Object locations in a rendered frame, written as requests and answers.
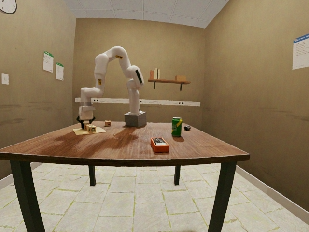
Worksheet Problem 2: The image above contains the green drink can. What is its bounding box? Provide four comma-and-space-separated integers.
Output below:
171, 117, 182, 137

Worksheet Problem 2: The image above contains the tan square mat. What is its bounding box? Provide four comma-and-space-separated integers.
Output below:
73, 127, 107, 136

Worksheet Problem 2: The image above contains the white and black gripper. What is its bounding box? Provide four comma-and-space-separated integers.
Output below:
76, 106, 96, 129

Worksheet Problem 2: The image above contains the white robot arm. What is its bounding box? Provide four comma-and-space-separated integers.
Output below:
81, 46, 144, 115

